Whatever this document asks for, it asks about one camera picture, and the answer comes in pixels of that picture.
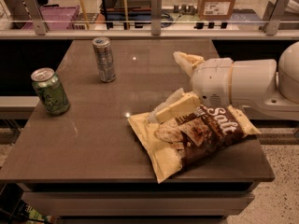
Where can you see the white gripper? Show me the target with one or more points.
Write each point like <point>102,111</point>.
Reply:
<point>212,79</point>

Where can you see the green soda can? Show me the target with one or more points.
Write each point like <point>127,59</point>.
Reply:
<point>50,91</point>

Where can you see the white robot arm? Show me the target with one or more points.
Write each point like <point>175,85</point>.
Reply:
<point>265,89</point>

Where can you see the silver blue energy drink can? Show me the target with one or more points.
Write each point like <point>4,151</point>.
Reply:
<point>104,57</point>

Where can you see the sea salt chips bag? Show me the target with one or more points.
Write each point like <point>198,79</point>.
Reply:
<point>179,142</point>

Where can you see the brown cardboard box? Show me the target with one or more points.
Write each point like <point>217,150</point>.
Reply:
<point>215,9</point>

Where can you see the grey table with drawers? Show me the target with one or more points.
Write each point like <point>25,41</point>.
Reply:
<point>88,167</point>

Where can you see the yellow pole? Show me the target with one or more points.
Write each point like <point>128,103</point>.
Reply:
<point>84,14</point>

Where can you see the purple plastic crate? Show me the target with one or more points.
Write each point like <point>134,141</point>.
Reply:
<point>55,18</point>

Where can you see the middle metal railing post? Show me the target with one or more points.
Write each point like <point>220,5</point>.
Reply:
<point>156,14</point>

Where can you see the metal railing post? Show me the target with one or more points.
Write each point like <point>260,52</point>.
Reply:
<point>35,13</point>
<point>272,18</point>
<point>156,14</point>

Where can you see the right metal railing post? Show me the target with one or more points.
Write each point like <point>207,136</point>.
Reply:
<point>272,18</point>

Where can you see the left metal railing post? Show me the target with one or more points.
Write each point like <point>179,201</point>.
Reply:
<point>35,13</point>

